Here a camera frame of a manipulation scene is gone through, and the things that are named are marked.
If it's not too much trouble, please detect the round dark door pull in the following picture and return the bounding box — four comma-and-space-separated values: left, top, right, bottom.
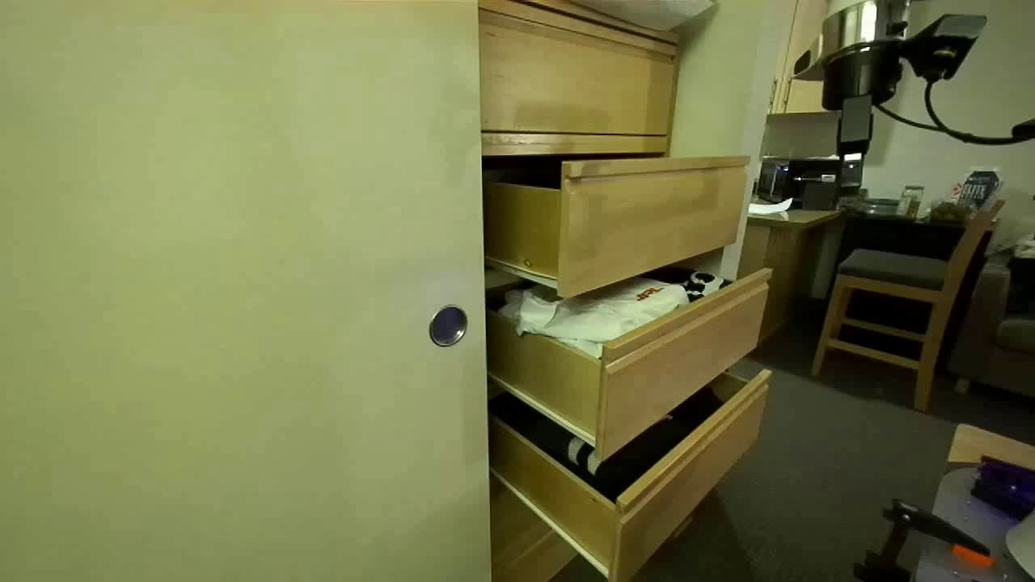
429, 305, 474, 351

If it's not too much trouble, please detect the wooden drawer with dark clothes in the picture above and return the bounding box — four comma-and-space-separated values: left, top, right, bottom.
489, 365, 778, 582

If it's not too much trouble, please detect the black clamp stand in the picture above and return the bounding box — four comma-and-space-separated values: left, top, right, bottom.
850, 496, 995, 582

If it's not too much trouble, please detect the white paper on desk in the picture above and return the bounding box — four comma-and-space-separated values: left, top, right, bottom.
747, 195, 799, 218

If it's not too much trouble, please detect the light wooden board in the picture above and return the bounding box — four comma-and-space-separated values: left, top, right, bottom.
946, 420, 1035, 476

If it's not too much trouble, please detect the dark folded clothing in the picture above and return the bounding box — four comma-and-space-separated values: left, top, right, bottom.
491, 385, 728, 503

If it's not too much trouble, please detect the small orange piece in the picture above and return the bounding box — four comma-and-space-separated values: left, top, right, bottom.
947, 541, 1000, 573

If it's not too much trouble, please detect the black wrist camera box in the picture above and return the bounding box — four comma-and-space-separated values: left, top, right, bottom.
902, 10, 989, 88

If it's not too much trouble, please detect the white rolled fabric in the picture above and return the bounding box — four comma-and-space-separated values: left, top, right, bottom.
559, 434, 606, 479

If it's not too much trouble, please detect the wooden wall cabinet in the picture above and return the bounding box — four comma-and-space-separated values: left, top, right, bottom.
768, 0, 835, 117

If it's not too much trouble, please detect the grey sofa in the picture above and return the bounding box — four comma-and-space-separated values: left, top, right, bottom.
947, 249, 1035, 403

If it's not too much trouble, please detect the cream wardrobe sliding door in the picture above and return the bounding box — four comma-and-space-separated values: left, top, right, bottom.
0, 0, 495, 582

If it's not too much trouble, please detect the small glass jar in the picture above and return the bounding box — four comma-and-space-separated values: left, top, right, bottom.
898, 180, 932, 215

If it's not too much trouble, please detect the dark tablet on stand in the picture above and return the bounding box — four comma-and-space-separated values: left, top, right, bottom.
954, 168, 1004, 209

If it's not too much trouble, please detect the black printer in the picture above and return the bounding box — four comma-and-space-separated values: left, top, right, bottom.
757, 155, 850, 214

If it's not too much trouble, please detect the round grey plate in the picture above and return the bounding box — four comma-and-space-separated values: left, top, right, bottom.
914, 461, 1035, 582

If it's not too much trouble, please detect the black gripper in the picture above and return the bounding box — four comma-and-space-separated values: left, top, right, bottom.
823, 45, 907, 200

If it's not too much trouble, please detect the wooden drawer with white clothes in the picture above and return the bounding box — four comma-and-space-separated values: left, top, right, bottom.
485, 265, 778, 461

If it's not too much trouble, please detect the purple box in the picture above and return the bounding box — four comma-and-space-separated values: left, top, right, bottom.
968, 452, 1035, 525

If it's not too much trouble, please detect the black patterned clothing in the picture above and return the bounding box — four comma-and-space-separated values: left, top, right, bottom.
677, 269, 737, 307

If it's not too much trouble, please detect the white folded clothing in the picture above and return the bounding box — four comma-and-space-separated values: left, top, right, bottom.
495, 276, 697, 357

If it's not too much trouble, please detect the light wooden desk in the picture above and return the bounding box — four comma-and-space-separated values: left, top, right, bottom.
737, 208, 847, 346

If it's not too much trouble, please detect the wooden chair with grey cushion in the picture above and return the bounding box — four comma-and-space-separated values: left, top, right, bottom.
810, 195, 1011, 412

